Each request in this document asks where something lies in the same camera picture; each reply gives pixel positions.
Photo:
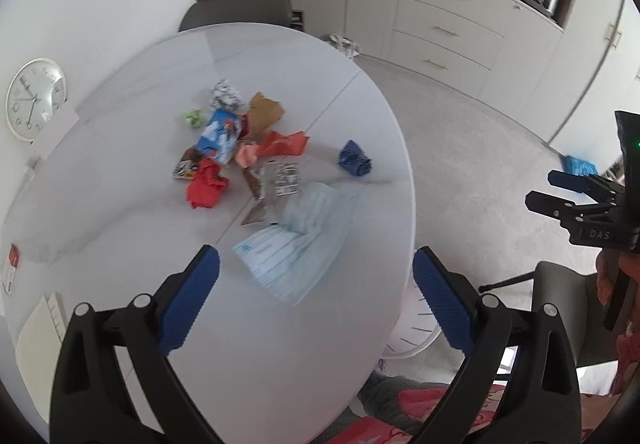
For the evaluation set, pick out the white drawer cabinet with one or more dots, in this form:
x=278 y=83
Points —
x=493 y=50

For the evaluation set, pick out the dark grey chair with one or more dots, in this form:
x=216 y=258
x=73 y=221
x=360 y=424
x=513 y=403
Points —
x=214 y=12
x=576 y=298

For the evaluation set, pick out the light blue face mask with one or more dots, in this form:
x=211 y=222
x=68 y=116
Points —
x=289 y=258

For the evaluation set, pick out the clear plastic barcode wrapper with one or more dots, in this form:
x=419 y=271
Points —
x=269 y=183

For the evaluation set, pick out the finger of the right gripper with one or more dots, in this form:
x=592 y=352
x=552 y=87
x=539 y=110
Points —
x=590 y=185
x=566 y=212

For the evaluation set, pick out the blue snack box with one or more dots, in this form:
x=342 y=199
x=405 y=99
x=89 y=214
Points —
x=219 y=138

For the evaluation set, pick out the white paper card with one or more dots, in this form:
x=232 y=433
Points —
x=54 y=131

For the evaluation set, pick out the small brown snack packet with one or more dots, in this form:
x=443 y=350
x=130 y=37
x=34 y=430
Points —
x=188 y=165

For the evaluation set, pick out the white round trash bin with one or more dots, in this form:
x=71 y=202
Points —
x=416 y=328

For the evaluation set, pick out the stack of paper documents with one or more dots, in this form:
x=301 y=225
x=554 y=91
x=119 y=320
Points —
x=38 y=346

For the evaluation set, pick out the red paper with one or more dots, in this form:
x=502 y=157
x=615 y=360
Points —
x=207 y=186

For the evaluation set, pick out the blue plastic bag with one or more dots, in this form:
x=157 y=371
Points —
x=579 y=167

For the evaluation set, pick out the small red white box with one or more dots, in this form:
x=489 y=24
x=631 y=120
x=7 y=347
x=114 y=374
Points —
x=9 y=268

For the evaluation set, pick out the blue paper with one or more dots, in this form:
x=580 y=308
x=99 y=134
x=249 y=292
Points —
x=353 y=160

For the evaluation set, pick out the person's right hand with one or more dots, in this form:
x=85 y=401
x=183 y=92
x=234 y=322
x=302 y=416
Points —
x=618 y=292

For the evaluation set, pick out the green paper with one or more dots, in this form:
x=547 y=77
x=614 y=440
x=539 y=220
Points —
x=195 y=118

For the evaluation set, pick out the brown paper bag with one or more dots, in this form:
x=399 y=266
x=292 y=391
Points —
x=262 y=114

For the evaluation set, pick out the white cloth bag on floor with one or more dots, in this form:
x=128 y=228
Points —
x=345 y=46

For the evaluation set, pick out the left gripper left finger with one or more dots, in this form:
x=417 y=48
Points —
x=90 y=402

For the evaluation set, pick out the white printed paper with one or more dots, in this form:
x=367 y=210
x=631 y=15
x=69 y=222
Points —
x=224 y=96

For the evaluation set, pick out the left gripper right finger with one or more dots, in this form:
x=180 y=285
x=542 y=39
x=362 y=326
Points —
x=541 y=400

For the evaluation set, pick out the pink paper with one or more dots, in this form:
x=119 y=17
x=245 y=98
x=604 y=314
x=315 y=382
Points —
x=247 y=155

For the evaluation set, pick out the orange red wrapper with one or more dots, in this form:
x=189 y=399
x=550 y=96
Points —
x=276 y=144

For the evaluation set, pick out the white round wall clock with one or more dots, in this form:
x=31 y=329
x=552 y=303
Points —
x=36 y=93

